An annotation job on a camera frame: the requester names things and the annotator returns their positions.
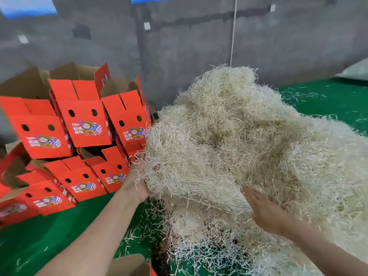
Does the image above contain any person's left hand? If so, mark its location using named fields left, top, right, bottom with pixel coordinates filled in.
left=118, top=164, right=154, bottom=208

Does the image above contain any person's right hand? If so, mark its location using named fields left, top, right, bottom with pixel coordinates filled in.
left=241, top=187, right=294, bottom=236

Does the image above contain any pile of wood wool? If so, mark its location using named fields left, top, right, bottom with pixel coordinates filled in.
left=123, top=65, right=368, bottom=276

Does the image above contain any person's right forearm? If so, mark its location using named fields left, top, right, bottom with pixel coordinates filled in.
left=282, top=218, right=368, bottom=276

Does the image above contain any person's left forearm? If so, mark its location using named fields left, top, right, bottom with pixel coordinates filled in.
left=34, top=192, right=145, bottom=276

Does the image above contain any white sack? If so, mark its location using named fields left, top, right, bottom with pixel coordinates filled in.
left=336, top=57, right=368, bottom=82

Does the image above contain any white pole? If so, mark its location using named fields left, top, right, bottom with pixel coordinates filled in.
left=229, top=0, right=239, bottom=68

